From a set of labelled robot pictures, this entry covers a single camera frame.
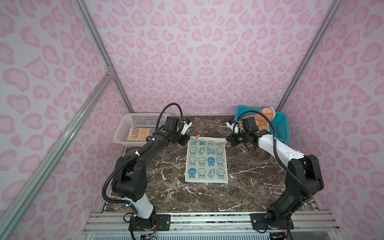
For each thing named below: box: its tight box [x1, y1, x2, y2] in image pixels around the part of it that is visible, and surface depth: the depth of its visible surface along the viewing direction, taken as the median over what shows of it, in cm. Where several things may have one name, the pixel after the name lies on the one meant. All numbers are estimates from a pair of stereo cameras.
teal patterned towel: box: [185, 134, 229, 183], surface depth 95 cm
